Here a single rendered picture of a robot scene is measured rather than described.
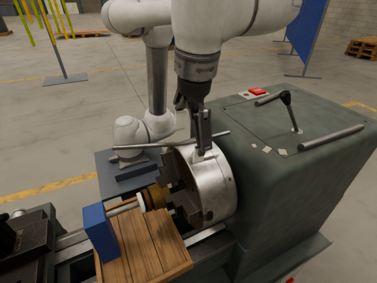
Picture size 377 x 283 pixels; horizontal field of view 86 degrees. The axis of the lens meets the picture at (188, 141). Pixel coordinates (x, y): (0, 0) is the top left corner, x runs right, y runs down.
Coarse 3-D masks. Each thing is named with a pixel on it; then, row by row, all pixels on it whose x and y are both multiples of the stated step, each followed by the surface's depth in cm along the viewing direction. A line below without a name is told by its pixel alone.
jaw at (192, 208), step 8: (176, 192) 68; (184, 192) 68; (168, 200) 65; (176, 200) 65; (184, 200) 65; (192, 200) 65; (168, 208) 66; (176, 208) 63; (184, 208) 62; (192, 208) 62; (192, 216) 61; (200, 216) 63; (208, 216) 62
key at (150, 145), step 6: (222, 132) 61; (228, 132) 61; (132, 144) 50; (138, 144) 51; (144, 144) 51; (150, 144) 52; (156, 144) 53; (162, 144) 53; (168, 144) 54; (174, 144) 55; (180, 144) 56; (186, 144) 57
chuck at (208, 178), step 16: (192, 144) 67; (176, 160) 70; (208, 160) 62; (192, 176) 59; (208, 176) 60; (192, 192) 63; (208, 192) 59; (224, 192) 61; (208, 208) 60; (224, 208) 63; (192, 224) 73; (208, 224) 64
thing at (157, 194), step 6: (150, 186) 68; (156, 186) 68; (162, 186) 69; (144, 192) 66; (150, 192) 66; (156, 192) 66; (162, 192) 66; (168, 192) 68; (144, 198) 65; (150, 198) 65; (156, 198) 65; (162, 198) 66; (144, 204) 65; (150, 204) 65; (156, 204) 65; (162, 204) 66; (150, 210) 66; (156, 210) 67
